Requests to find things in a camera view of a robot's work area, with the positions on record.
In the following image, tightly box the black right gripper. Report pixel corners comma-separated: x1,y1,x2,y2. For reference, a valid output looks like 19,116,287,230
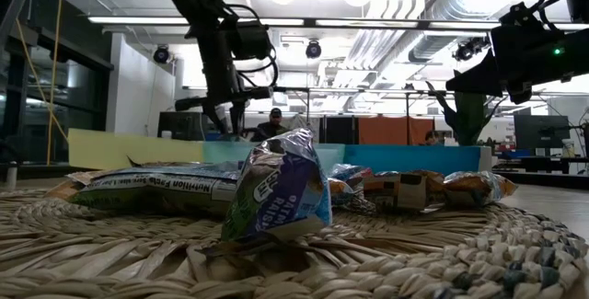
445,3,589,106

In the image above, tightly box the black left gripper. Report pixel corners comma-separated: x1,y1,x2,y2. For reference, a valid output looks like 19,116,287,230
174,27,275,138

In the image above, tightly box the dark blue granola bar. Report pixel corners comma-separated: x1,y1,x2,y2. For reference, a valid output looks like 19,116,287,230
220,128,333,245

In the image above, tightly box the light blue granola bar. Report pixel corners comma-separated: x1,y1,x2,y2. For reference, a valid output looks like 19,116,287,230
328,163,375,185
45,163,243,220

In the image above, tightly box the light green plastic bin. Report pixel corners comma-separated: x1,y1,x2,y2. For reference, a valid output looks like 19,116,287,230
202,141,346,174

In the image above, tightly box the person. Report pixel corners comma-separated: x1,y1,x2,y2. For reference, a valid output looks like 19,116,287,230
250,107,295,143
421,129,445,147

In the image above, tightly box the green plant in white pot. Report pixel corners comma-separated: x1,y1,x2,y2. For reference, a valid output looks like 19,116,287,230
425,80,502,172

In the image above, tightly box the black monitor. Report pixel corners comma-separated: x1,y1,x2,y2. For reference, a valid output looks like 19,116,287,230
514,114,571,151
157,111,209,142

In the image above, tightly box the dark office desk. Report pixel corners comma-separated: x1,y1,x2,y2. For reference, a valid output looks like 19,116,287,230
491,155,589,190

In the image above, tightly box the yellow plastic bin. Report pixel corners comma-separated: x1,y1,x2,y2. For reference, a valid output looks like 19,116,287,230
67,128,206,171

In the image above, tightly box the black partition panel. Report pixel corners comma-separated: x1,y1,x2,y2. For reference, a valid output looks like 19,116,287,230
321,115,356,145

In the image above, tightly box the blue plastic bin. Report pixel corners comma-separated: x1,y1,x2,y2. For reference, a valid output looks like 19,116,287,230
342,144,483,177

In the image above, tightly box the orange partition panel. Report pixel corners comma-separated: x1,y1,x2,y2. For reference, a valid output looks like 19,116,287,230
357,116,434,146

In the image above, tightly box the long ceiling light bar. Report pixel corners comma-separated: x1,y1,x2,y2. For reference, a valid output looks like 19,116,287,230
87,15,589,32

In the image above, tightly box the silver ventilation duct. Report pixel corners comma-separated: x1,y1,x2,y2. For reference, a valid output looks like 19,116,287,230
407,0,512,63

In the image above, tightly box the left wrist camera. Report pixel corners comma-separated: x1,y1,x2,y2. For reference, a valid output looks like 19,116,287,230
228,19,273,62

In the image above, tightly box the round wire basket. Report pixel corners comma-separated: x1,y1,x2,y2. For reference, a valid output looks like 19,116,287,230
0,183,589,299

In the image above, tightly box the orange extension cable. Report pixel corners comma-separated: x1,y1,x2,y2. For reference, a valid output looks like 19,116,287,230
44,0,65,167

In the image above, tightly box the thin yellow cable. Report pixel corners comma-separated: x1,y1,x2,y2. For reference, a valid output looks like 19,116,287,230
16,17,69,143

